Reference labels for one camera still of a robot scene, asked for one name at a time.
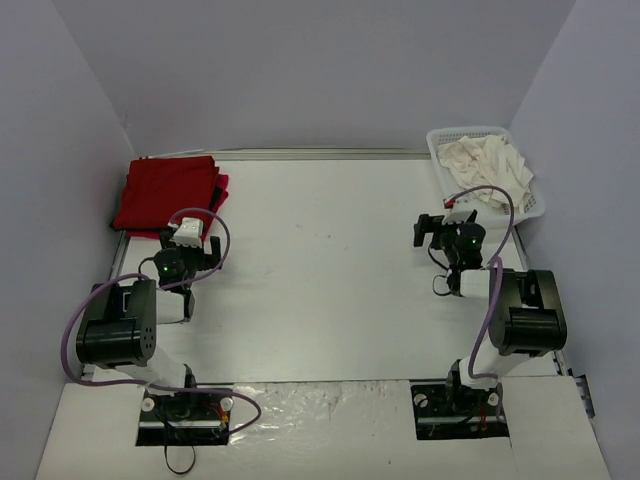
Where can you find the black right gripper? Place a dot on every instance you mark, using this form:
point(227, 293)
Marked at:
point(437, 232)

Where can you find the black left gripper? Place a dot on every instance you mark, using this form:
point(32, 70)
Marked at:
point(201, 254)

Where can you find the white t-shirt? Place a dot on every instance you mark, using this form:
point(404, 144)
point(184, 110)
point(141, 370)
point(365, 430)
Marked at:
point(488, 160)

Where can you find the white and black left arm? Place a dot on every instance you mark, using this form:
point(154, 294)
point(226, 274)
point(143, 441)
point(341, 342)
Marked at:
point(118, 321)

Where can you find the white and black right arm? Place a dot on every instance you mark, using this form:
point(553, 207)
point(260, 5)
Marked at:
point(524, 319)

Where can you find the dark red folded t-shirt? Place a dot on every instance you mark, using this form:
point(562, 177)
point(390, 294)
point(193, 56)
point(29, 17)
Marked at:
point(147, 168)

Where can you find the white plastic basket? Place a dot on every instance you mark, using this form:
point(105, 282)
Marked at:
point(492, 206)

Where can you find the white foam board front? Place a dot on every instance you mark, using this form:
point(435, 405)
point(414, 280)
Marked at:
point(349, 430)

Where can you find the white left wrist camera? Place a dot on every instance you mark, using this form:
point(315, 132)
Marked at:
point(188, 233)

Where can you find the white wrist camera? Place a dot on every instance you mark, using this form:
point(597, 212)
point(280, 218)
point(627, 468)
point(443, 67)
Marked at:
point(460, 213)
point(188, 233)

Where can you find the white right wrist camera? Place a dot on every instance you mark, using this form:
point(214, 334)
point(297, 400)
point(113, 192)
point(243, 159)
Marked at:
point(460, 213)

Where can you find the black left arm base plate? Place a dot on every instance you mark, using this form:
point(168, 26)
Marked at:
point(184, 419)

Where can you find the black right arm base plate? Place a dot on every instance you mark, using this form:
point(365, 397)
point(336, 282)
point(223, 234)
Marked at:
point(470, 416)

